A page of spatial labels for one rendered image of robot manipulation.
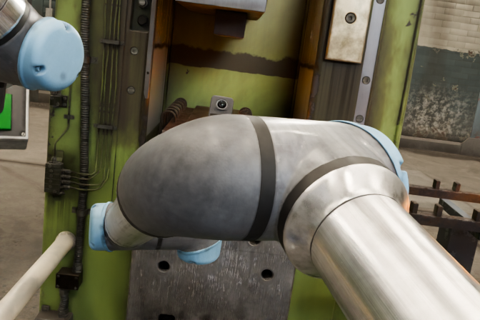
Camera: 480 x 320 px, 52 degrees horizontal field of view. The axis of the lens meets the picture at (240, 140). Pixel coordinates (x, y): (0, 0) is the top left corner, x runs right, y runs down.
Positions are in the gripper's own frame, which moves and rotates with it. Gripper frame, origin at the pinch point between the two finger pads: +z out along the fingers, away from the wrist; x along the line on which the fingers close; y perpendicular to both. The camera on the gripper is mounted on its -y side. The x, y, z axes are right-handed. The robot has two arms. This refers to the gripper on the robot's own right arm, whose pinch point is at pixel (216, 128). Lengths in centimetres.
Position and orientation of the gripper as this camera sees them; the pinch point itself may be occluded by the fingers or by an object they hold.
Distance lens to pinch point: 110.5
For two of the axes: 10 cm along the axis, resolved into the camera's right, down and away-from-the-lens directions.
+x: 9.9, 1.2, 0.3
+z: -0.1, -1.8, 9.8
